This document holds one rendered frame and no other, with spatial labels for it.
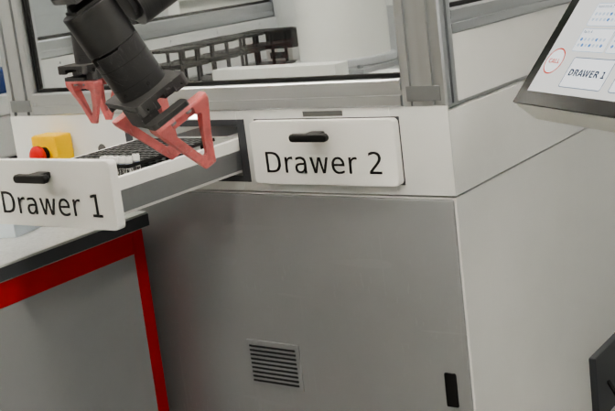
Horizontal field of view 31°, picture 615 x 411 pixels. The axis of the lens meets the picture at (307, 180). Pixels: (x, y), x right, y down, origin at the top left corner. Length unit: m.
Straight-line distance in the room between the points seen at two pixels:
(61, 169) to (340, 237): 0.48
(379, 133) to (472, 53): 0.20
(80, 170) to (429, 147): 0.55
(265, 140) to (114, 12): 0.79
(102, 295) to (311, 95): 0.55
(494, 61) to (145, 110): 0.87
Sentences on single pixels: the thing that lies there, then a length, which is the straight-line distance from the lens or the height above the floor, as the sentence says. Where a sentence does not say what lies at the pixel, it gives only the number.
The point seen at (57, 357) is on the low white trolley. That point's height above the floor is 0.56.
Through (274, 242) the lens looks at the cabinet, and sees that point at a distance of 1.96.
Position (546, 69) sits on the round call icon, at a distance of 1.55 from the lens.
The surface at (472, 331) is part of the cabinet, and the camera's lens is 1.82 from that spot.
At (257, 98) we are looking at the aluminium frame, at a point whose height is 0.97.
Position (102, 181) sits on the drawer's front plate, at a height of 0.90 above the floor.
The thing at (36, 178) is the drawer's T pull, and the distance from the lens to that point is 1.76.
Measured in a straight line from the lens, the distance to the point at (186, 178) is 1.84.
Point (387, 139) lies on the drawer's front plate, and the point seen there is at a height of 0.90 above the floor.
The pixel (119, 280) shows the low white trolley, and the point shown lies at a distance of 2.08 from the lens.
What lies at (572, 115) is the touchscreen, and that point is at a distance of 1.46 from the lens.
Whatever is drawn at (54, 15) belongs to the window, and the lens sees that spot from 2.24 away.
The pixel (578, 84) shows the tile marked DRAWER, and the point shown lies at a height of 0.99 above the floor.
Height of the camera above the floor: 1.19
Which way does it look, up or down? 11 degrees down
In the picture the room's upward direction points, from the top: 7 degrees counter-clockwise
